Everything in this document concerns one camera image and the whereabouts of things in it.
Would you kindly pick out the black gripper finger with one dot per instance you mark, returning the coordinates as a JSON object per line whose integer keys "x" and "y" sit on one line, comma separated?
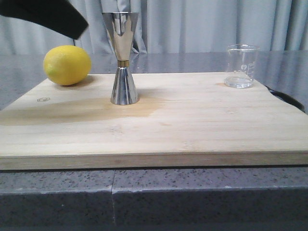
{"x": 58, "y": 15}

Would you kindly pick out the steel double jigger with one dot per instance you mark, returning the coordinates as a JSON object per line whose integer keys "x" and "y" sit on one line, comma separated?
{"x": 120, "y": 30}

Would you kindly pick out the small glass beaker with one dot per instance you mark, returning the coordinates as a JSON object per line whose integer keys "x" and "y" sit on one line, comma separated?
{"x": 241, "y": 63}

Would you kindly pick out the yellow lemon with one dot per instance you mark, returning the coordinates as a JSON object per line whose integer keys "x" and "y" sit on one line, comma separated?
{"x": 66, "y": 65}

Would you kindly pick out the grey curtain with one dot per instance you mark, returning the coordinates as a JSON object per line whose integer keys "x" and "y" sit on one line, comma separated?
{"x": 174, "y": 26}

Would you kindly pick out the wooden cutting board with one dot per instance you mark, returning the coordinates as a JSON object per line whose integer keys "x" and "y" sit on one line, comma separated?
{"x": 181, "y": 119}

